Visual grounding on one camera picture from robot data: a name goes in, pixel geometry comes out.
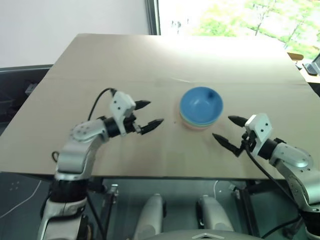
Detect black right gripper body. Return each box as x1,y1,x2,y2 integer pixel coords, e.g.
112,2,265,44
240,130,259,154

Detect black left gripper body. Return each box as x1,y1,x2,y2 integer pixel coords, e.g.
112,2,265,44
122,112,144,136

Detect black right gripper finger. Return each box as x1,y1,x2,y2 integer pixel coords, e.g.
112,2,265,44
227,115,247,128
211,132,243,158

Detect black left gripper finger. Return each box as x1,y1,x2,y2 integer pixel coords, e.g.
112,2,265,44
134,99,152,111
139,118,165,136

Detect pink plastic bowl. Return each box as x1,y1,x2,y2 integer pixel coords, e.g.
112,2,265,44
177,104,216,132

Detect green plastic bowl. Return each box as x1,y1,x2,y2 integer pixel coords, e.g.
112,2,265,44
179,109,221,127

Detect blue plastic bowl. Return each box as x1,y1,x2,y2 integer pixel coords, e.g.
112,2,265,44
179,86,224,125

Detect grey rounded robot leg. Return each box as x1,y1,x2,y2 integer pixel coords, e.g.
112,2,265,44
195,194,236,240
131,193,168,240

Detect wooden side desk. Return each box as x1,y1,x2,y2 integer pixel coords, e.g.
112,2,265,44
286,51,320,84

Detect dark desk phone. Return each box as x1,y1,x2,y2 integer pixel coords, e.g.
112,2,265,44
301,53,320,76

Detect grey robot torso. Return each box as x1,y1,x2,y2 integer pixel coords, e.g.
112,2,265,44
146,225,254,240

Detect black equipment cabinet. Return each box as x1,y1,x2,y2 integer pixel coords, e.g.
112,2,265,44
0,64,54,132

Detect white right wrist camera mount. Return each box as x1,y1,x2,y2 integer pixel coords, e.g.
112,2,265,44
244,112,274,159

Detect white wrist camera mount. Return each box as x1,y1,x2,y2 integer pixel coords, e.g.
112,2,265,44
109,91,137,137
244,112,274,159

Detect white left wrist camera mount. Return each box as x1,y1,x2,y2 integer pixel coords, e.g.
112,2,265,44
109,91,137,137

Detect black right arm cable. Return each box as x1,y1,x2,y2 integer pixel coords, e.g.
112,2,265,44
243,139,305,220

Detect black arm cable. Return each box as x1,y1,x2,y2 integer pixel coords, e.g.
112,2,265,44
243,139,305,220
87,87,117,121

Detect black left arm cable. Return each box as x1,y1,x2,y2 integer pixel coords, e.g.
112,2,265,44
87,87,117,121

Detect short white hanging cable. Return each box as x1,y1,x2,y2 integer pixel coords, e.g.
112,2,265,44
212,179,220,200

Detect black table leg frame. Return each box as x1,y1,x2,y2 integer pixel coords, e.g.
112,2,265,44
99,182,120,240
233,183,257,237

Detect dark window frame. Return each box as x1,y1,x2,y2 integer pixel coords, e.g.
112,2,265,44
145,0,162,36

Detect white floor cable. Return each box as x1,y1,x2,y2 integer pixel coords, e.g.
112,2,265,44
0,179,43,219

